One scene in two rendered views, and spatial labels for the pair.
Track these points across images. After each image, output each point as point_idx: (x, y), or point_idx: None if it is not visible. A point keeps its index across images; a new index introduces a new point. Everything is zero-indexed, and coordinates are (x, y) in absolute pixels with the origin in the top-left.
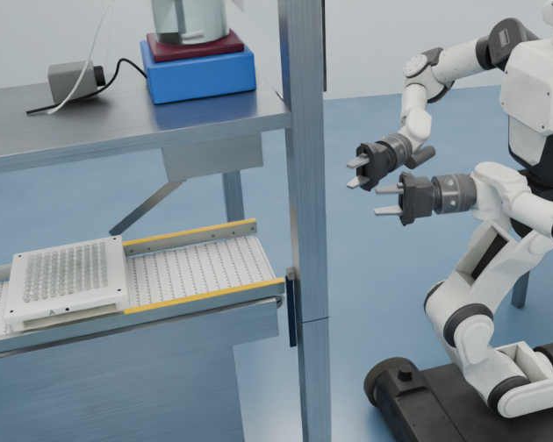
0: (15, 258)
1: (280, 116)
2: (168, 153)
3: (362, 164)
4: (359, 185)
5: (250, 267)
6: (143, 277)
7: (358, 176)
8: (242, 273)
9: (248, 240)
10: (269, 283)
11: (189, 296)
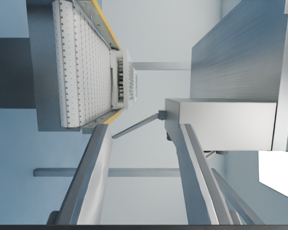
0: (132, 101)
1: None
2: (186, 98)
3: (196, 161)
4: (90, 147)
5: (85, 64)
6: (109, 87)
7: (97, 224)
8: (88, 59)
9: (84, 114)
10: (97, 2)
11: (113, 36)
